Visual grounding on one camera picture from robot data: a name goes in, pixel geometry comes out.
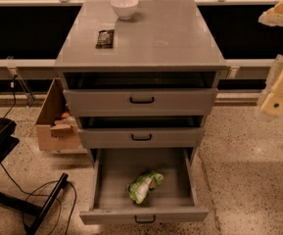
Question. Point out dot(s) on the cardboard box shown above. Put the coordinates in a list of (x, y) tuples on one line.
[(54, 133)]

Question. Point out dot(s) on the middle grey drawer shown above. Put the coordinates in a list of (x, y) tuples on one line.
[(141, 132)]

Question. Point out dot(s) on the orange ball in box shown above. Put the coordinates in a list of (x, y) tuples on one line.
[(65, 115)]

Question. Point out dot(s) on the bottom grey drawer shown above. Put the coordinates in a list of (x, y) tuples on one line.
[(175, 200)]

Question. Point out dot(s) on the grey drawer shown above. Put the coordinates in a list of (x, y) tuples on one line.
[(175, 200), (141, 132), (140, 102)]

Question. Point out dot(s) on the black chair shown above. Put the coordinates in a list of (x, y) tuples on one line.
[(38, 202)]

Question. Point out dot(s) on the top grey drawer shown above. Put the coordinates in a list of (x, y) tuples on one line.
[(140, 102)]

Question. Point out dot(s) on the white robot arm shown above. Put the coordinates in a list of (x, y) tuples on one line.
[(270, 101)]

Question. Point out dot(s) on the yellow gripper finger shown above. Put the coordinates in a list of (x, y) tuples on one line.
[(273, 16), (270, 101)]

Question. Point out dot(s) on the green rice chip bag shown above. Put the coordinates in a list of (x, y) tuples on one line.
[(139, 189)]

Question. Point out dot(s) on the grey metal railing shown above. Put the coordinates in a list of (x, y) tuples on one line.
[(20, 66)]

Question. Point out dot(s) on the grey drawer cabinet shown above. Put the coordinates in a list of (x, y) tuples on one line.
[(166, 45)]

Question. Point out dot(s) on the white ceramic bowl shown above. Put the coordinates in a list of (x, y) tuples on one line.
[(124, 9)]

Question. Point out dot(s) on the dark snack packet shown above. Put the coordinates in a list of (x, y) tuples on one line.
[(105, 39)]

